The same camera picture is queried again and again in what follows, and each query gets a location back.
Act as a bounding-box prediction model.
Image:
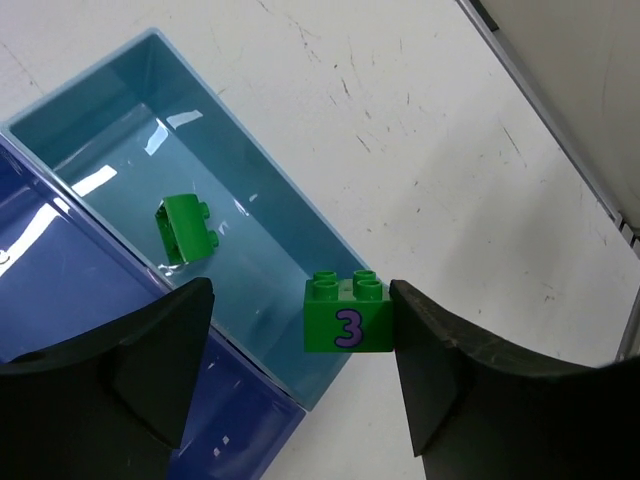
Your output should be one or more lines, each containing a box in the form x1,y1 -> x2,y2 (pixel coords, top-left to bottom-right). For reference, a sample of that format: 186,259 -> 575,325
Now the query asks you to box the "dark blue bin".
1,142 -> 304,479

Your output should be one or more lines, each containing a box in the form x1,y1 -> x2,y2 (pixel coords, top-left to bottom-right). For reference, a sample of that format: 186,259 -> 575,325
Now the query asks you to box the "right light blue bin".
2,29 -> 363,409

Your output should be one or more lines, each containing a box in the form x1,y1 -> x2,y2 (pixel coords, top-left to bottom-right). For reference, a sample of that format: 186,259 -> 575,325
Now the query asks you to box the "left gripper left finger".
1,278 -> 214,479

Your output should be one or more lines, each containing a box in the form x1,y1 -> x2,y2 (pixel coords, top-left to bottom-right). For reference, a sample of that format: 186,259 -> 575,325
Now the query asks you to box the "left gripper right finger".
390,280 -> 639,479

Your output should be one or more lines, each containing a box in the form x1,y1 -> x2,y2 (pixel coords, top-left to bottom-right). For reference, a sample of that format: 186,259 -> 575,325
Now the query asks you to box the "green number three lego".
303,270 -> 394,353

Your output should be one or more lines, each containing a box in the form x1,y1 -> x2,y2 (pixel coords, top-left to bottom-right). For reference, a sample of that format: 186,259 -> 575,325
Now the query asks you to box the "green lego brick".
154,193 -> 219,265

